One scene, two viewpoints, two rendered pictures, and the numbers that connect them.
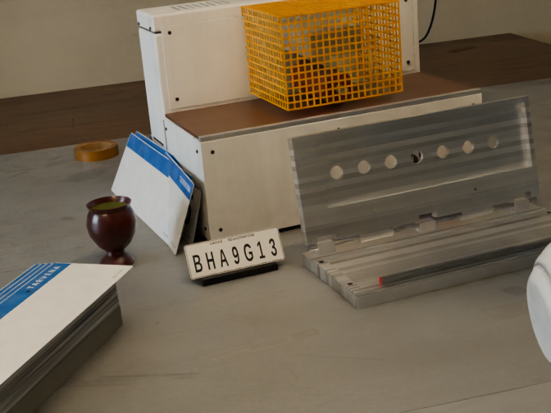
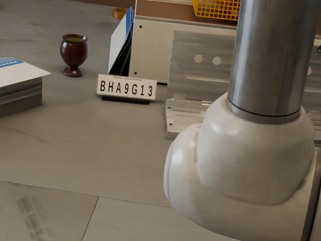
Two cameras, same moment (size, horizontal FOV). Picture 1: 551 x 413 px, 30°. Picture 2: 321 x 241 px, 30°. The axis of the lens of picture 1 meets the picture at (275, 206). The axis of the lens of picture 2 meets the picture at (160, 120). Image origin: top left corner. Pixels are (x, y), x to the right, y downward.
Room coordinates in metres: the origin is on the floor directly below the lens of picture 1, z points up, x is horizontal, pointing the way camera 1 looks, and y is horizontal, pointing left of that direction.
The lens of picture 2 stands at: (0.12, -0.44, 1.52)
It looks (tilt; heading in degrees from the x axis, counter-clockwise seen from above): 24 degrees down; 16
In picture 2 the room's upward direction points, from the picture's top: 7 degrees clockwise
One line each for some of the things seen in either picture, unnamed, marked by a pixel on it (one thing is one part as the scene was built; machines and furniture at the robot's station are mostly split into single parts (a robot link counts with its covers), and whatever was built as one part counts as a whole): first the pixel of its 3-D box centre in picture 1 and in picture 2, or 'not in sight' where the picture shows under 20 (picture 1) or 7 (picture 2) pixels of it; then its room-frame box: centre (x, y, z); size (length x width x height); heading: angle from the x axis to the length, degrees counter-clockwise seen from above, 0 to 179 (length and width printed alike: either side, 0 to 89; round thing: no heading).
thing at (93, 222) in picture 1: (112, 233); (74, 56); (1.64, 0.28, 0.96); 0.09 x 0.09 x 0.11
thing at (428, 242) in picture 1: (453, 246); (251, 124); (1.54, -0.28, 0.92); 0.44 x 0.21 x 0.04; 110
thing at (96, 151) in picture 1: (96, 151); (124, 13); (2.38, 0.41, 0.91); 0.10 x 0.10 x 0.02
